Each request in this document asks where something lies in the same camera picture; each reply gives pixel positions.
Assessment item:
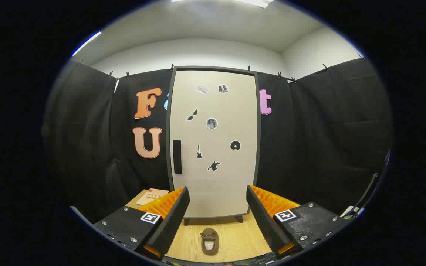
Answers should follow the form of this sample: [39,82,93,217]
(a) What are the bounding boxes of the white paper sheet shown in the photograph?
[341,206,365,219]

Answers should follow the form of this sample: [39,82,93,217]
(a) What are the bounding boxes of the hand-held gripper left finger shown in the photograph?
[93,186,190,261]

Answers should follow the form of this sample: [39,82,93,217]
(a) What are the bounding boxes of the black backdrop cloth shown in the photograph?
[43,57,393,224]

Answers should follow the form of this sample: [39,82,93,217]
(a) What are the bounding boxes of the black door handle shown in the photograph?
[173,140,182,174]

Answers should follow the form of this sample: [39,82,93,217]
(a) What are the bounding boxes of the brown fuzzy shoe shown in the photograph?
[200,228,219,256]

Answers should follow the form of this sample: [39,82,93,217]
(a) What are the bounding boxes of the grey shoe cabinet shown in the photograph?
[166,66,261,226]

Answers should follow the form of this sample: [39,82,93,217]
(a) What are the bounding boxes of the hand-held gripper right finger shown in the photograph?
[246,185,350,259]

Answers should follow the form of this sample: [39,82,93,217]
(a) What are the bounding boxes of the ceiling light panel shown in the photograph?
[231,0,274,8]
[72,31,102,57]

